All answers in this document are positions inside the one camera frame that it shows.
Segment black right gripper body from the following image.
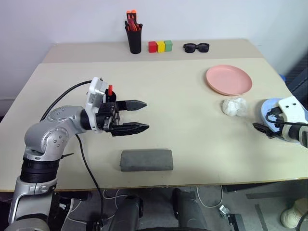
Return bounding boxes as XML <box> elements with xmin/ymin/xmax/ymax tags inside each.
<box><xmin>267</xmin><ymin>107</ymin><xmax>290</xmax><ymax>140</ymax></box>

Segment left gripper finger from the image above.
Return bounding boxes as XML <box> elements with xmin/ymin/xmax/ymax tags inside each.
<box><xmin>111</xmin><ymin>122</ymin><xmax>150</xmax><ymax>138</ymax></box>
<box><xmin>115</xmin><ymin>99</ymin><xmax>148</xmax><ymax>112</ymax></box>

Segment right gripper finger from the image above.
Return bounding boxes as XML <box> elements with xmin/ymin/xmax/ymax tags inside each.
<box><xmin>252</xmin><ymin>122</ymin><xmax>277</xmax><ymax>140</ymax></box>

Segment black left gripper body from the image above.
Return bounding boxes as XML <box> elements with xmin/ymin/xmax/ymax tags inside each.
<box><xmin>95</xmin><ymin>102</ymin><xmax>121</xmax><ymax>133</ymax></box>

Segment light blue plate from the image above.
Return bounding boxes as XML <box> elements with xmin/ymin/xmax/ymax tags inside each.
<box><xmin>260</xmin><ymin>97</ymin><xmax>308</xmax><ymax>145</ymax></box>

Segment grey felt glasses case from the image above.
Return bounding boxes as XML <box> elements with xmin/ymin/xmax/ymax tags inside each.
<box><xmin>119</xmin><ymin>148</ymin><xmax>174</xmax><ymax>172</ymax></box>

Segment large black cup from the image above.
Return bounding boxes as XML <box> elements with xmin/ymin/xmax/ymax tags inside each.
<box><xmin>104</xmin><ymin>90</ymin><xmax>118</xmax><ymax>103</ymax></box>

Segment crumpled white paper ball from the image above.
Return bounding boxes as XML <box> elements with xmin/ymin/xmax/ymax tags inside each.
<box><xmin>221</xmin><ymin>97</ymin><xmax>248</xmax><ymax>117</ymax></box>

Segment dark ribbed object beside table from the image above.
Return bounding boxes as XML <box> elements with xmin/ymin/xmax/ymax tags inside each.
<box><xmin>285</xmin><ymin>59</ymin><xmax>308</xmax><ymax>98</ymax></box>

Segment pink plate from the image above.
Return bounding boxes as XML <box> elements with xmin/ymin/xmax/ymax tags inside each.
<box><xmin>205</xmin><ymin>64</ymin><xmax>253</xmax><ymax>97</ymax></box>

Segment black pen holder cup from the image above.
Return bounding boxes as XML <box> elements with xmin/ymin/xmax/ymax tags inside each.
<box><xmin>126</xmin><ymin>26</ymin><xmax>143</xmax><ymax>54</ymax></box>

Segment black sunglasses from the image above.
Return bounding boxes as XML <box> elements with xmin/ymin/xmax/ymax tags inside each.
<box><xmin>183</xmin><ymin>43</ymin><xmax>210</xmax><ymax>54</ymax></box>

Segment dark rounded shape under table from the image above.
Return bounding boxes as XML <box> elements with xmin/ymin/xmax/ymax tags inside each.
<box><xmin>171</xmin><ymin>188</ymin><xmax>208</xmax><ymax>231</ymax></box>
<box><xmin>112</xmin><ymin>194</ymin><xmax>144</xmax><ymax>231</ymax></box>

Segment metal caster wheel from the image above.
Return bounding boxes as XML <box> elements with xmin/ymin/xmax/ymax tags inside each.
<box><xmin>219</xmin><ymin>205</ymin><xmax>232</xmax><ymax>219</ymax></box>

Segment white shoe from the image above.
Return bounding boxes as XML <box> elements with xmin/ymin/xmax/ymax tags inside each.
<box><xmin>280</xmin><ymin>198</ymin><xmax>308</xmax><ymax>229</ymax></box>

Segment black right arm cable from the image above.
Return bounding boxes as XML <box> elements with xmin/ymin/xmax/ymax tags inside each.
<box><xmin>265</xmin><ymin>112</ymin><xmax>308</xmax><ymax>126</ymax></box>

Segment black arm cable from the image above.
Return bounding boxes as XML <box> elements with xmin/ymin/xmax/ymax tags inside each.
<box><xmin>39</xmin><ymin>80</ymin><xmax>107</xmax><ymax>220</ymax></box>
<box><xmin>265</xmin><ymin>112</ymin><xmax>308</xmax><ymax>126</ymax></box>

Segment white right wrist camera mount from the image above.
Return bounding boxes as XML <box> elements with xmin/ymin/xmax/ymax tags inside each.
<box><xmin>277</xmin><ymin>95</ymin><xmax>308</xmax><ymax>124</ymax></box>

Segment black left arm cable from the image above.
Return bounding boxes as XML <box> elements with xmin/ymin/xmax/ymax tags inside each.
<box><xmin>39</xmin><ymin>80</ymin><xmax>107</xmax><ymax>220</ymax></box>

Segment black table frame bar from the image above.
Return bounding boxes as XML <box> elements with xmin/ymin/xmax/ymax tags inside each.
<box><xmin>51</xmin><ymin>190</ymin><xmax>92</xmax><ymax>203</ymax></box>
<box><xmin>222</xmin><ymin>178</ymin><xmax>308</xmax><ymax>193</ymax></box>

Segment white floor cable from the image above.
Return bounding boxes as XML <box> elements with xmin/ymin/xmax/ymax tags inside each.
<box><xmin>195</xmin><ymin>184</ymin><xmax>225</xmax><ymax>208</ymax></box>
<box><xmin>103</xmin><ymin>188</ymin><xmax>121</xmax><ymax>201</ymax></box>

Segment black floor bracket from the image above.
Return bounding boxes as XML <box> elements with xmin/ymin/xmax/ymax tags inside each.
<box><xmin>225</xmin><ymin>213</ymin><xmax>245</xmax><ymax>231</ymax></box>

